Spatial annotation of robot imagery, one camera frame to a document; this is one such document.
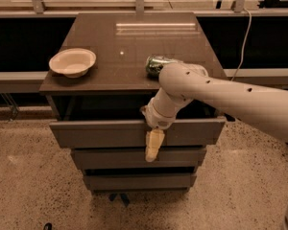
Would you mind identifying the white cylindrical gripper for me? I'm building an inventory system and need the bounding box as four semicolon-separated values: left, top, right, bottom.
140;99;178;162

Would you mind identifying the grey top drawer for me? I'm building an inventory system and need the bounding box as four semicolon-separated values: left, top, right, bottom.
50;117;226;149

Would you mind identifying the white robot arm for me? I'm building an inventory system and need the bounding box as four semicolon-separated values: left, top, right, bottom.
141;62;288;162

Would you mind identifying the grey bottom drawer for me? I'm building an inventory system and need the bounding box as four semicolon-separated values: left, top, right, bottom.
84;173;197;191

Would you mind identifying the dark grey drawer cabinet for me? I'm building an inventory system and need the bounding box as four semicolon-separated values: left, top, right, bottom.
38;11;233;208

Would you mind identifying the black cabinet foot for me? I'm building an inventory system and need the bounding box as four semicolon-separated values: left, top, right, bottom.
108;193;130;207

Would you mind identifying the white paper bowl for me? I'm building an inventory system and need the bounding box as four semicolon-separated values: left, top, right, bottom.
49;48;97;78

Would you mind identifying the white hanging cable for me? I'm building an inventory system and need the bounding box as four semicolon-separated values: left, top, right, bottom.
229;8;252;81

